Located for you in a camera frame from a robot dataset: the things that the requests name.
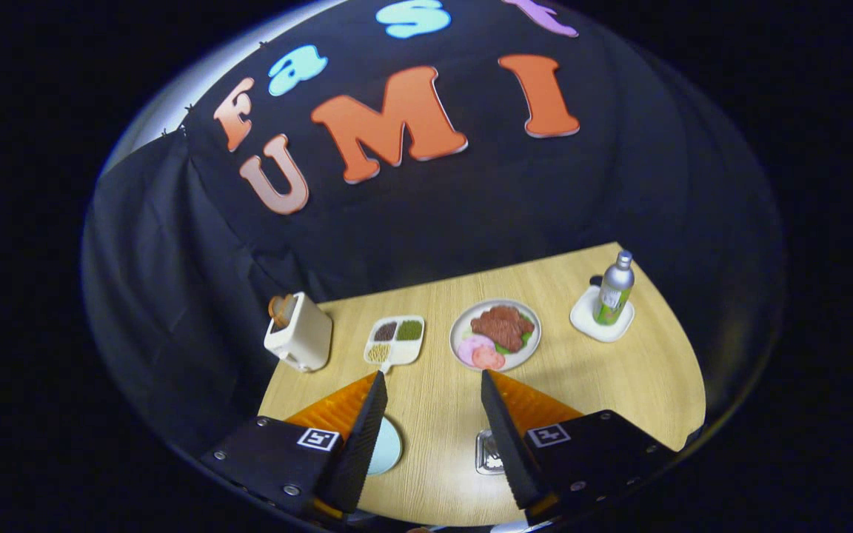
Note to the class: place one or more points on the pile of yellow soybeans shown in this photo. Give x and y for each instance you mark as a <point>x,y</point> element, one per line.
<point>378,352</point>

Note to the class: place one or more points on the green lettuce leaf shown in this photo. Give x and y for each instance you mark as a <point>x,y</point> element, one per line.
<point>524,339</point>

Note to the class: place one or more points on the pile of dark red beans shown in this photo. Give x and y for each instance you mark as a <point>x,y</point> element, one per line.
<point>385,331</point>

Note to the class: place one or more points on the row of black clips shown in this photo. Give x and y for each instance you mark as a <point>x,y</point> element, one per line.
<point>188,109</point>

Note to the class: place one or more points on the round beige plate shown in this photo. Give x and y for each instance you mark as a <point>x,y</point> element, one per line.
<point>462,322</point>

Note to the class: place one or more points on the white square coaster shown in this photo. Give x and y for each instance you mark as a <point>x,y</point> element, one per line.
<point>586,318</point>

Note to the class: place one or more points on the brown steak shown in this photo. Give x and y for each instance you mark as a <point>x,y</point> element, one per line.
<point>502,326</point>

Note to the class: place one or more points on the mint green plate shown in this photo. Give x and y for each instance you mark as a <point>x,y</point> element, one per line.
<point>387,448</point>

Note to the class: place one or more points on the reddish ham slice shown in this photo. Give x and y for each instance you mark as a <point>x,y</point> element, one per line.
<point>489,359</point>

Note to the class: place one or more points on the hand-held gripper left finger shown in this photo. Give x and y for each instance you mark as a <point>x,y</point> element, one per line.
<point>363,444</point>

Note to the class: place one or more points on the green labelled metal bottle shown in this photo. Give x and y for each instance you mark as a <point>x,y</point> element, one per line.
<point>613,292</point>

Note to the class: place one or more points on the white divided dish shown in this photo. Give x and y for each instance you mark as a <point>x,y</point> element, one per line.
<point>406,352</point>

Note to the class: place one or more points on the pink ham slice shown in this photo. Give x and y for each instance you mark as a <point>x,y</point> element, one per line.
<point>471,346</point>

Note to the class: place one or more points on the pile of green beans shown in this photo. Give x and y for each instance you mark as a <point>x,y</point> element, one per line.
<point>409,330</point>

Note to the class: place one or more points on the cream toaster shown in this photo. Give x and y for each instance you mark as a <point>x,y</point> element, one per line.
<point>304,337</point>

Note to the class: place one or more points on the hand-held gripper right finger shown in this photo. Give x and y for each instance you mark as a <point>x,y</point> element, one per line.
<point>508,437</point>

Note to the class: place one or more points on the toast slice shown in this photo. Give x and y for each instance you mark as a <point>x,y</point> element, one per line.
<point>281,309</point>

